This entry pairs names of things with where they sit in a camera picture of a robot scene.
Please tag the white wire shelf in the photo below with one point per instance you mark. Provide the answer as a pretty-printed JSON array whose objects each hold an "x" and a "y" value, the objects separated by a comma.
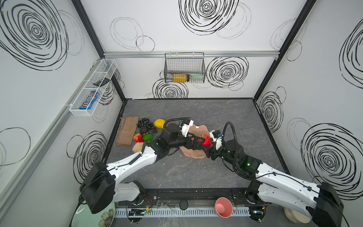
[{"x": 103, "y": 68}]

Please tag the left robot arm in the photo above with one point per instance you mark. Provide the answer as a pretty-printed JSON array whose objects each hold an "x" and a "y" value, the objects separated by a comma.
[{"x": 103, "y": 185}]

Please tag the pink cup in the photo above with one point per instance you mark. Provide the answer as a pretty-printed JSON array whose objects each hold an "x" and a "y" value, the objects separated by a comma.
[{"x": 223, "y": 207}]

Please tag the yellow lemon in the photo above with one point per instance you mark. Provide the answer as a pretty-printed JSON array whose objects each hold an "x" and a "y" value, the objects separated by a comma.
[{"x": 159, "y": 123}]

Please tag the dark grape bunch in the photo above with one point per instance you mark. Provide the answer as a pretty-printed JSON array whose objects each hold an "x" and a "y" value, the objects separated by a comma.
[{"x": 147, "y": 123}]

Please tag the black wire basket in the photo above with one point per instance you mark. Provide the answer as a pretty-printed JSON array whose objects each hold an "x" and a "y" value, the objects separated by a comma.
[{"x": 186, "y": 65}]

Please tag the white slotted cable duct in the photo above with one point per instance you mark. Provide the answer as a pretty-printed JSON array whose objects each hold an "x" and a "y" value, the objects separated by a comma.
[{"x": 190, "y": 212}]

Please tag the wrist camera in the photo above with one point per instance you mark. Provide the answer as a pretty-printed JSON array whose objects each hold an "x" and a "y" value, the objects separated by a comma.
[
  {"x": 216, "y": 137},
  {"x": 185, "y": 125}
]

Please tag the red crinkled fruit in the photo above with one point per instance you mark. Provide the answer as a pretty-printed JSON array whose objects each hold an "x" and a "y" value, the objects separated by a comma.
[{"x": 205, "y": 140}]

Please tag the green lime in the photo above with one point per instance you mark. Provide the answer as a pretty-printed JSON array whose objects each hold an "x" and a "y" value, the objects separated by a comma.
[{"x": 147, "y": 137}]

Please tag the green item in basket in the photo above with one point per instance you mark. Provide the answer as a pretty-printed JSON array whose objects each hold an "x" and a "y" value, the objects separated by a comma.
[{"x": 196, "y": 78}]

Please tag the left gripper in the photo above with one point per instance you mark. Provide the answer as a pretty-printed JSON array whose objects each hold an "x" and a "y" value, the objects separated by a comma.
[{"x": 190, "y": 140}]

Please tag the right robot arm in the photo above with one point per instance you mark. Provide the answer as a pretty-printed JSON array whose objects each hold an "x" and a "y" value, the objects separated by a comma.
[{"x": 319, "y": 202}]

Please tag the brown woven mat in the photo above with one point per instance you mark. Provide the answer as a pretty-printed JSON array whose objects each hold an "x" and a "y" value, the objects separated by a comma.
[{"x": 127, "y": 129}]

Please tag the yellow bottle in basket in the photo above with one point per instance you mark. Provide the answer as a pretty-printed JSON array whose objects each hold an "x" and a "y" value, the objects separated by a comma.
[{"x": 180, "y": 78}]

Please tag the aluminium wall rail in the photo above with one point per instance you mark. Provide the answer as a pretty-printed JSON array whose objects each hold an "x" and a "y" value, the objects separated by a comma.
[{"x": 180, "y": 54}]

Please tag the red green apple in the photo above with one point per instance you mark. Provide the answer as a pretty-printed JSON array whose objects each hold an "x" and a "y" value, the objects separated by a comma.
[{"x": 138, "y": 137}]

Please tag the black remote control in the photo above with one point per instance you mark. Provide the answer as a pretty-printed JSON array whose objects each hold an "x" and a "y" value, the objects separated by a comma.
[{"x": 101, "y": 82}]

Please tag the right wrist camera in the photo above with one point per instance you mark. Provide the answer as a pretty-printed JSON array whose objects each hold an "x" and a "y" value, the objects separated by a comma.
[{"x": 216, "y": 137}]

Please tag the blue candy packet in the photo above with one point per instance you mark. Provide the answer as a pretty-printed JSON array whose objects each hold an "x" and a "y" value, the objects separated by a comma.
[{"x": 89, "y": 101}]

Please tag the beige pale fruit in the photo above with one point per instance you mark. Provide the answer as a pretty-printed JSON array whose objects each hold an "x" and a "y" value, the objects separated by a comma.
[{"x": 137, "y": 147}]

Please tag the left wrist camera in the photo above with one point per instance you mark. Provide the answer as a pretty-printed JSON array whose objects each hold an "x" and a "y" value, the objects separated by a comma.
[{"x": 185, "y": 125}]

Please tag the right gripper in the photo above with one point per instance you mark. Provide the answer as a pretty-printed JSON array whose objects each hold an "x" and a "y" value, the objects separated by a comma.
[{"x": 213, "y": 149}]

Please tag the dark brown mangosteen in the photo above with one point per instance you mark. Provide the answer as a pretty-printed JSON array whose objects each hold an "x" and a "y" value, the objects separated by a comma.
[{"x": 144, "y": 130}]

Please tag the black round knob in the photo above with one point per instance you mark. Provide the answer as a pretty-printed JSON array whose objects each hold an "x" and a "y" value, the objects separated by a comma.
[{"x": 183, "y": 205}]

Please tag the green floral plate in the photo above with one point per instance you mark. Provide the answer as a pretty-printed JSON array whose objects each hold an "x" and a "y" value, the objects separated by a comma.
[{"x": 84, "y": 218}]

